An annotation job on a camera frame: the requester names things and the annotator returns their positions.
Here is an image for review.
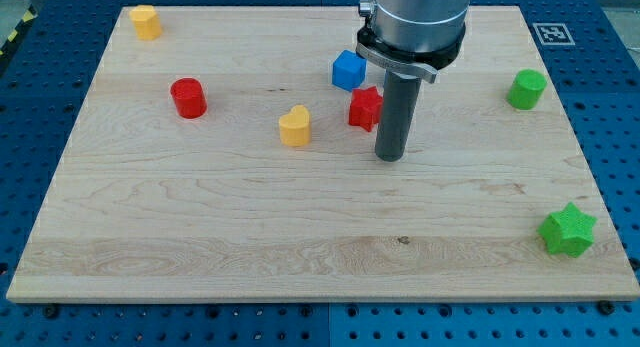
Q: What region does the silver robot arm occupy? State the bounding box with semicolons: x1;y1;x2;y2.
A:
356;0;471;83

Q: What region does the yellow heart block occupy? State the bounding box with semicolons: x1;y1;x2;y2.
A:
278;105;311;147

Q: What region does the red star block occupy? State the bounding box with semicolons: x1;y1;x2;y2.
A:
348;86;383;132

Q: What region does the light wooden board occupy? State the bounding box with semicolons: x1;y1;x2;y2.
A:
7;6;639;304

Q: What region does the blue cube block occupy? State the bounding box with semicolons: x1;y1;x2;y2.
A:
331;50;366;92

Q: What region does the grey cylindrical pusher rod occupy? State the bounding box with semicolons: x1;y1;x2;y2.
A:
375;71;421;162

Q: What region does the red cylinder block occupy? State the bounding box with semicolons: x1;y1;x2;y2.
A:
170;77;207;119

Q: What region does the green cylinder block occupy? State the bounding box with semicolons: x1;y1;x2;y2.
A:
506;69;547;110

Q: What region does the yellow hexagon block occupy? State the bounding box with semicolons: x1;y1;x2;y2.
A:
129;5;163;41

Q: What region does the green star block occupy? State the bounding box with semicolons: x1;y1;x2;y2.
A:
537;202;598;258

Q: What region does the black white fiducial marker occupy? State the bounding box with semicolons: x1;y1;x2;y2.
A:
533;23;575;46

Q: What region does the black yellow hazard tape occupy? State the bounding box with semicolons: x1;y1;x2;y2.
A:
1;5;38;62

